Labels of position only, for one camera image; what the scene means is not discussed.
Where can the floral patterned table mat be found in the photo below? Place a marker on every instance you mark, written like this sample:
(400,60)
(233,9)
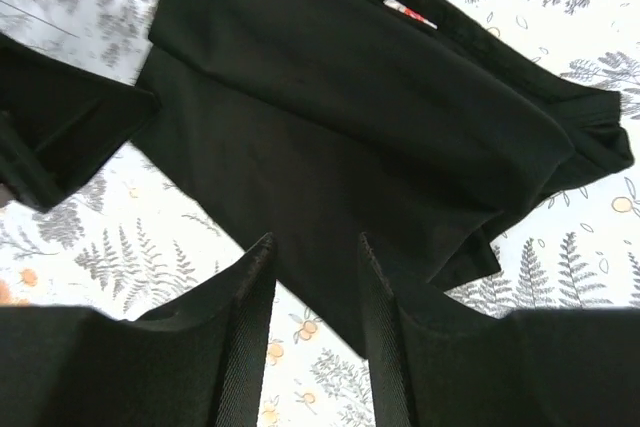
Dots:
(130,241)

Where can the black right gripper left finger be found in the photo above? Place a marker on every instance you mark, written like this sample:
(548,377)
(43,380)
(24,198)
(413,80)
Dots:
(197,360)

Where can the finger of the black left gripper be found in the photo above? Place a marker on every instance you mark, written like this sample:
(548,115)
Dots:
(60,124)

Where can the black t shirt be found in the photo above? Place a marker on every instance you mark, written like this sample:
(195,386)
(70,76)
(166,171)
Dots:
(320,120)

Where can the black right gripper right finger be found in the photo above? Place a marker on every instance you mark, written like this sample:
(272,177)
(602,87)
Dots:
(436,362)

